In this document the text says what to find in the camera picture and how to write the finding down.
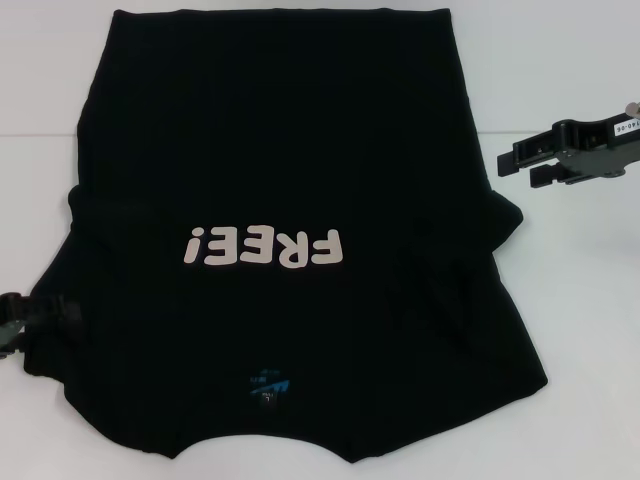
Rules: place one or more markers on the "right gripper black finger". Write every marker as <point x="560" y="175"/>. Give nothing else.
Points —
<point x="535" y="150"/>
<point x="547" y="175"/>

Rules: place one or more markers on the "black shirt with FREE print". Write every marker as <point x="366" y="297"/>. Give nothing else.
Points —
<point x="280" y="150"/>

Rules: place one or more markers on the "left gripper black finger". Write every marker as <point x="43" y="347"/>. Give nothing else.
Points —
<point x="52" y="308"/>

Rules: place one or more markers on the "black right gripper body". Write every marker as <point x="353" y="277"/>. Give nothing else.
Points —
<point x="600" y="155"/>

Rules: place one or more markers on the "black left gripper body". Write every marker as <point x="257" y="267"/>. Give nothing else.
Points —
<point x="11" y="320"/>

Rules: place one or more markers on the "silver knurled mounting screw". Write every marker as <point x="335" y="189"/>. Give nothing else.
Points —
<point x="634" y="111"/>

